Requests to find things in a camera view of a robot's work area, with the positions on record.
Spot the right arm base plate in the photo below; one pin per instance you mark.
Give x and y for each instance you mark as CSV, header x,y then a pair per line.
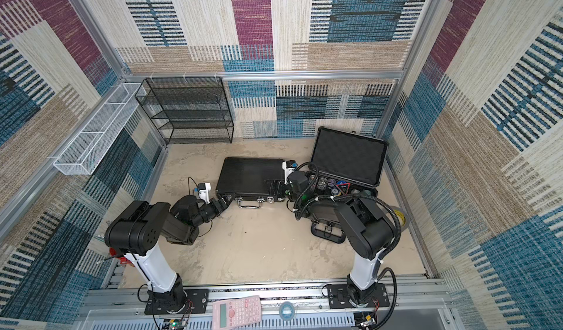
x,y
342,296

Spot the grey yellow tape roll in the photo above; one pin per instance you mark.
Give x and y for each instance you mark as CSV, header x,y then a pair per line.
x,y
402,216

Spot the black poker case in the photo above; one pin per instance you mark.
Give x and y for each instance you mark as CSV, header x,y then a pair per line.
x,y
244,180

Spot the pink calculator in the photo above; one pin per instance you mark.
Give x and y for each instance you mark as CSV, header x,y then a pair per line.
x,y
234,313

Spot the black wire mesh shelf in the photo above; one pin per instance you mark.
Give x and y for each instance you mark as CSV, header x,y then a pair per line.
x,y
188,110

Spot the grey poker case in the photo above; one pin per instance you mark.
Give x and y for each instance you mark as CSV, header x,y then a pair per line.
x,y
346,156

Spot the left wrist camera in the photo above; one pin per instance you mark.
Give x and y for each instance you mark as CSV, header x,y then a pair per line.
x,y
203,191

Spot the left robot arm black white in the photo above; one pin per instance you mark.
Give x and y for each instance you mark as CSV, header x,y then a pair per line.
x,y
137,230

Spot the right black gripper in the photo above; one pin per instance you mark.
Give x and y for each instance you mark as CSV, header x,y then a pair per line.
x,y
289,179

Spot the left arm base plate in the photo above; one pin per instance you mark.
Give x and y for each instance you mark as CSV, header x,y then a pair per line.
x,y
189,301

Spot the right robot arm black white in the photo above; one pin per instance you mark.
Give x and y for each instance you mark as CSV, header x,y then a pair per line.
x,y
367,223

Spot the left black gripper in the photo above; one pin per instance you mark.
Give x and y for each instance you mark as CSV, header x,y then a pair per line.
x,y
221,204

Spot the poker chips in case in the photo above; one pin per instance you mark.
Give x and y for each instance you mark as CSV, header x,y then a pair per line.
x,y
330,186

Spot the white wire mesh basket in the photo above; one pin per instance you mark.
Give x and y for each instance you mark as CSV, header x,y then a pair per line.
x,y
87,149

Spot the blue tape roll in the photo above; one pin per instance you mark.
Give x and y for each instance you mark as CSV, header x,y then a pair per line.
x,y
287,311

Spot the red pencil cup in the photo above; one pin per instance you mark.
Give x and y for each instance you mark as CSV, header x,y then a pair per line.
x,y
120,256

